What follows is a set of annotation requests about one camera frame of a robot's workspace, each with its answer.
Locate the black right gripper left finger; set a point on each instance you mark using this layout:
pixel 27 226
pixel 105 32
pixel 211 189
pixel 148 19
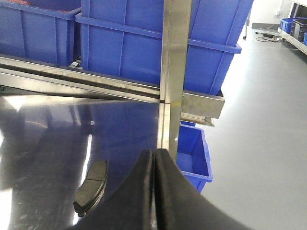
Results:
pixel 130 206

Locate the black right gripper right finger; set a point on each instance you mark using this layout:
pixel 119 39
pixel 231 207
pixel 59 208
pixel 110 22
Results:
pixel 179 206

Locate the grey brake pad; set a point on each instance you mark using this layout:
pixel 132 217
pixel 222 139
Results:
pixel 92 189

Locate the blue bin under table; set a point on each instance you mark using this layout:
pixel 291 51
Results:
pixel 193 157

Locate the blue plastic crate right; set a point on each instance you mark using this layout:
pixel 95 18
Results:
pixel 123 38

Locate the blue plastic crate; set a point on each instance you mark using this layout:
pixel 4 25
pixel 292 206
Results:
pixel 123 38
pixel 41 30

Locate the blue plastic crate left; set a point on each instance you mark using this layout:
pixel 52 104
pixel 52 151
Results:
pixel 41 30

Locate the stainless steel shelf frame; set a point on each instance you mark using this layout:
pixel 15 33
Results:
pixel 175 103

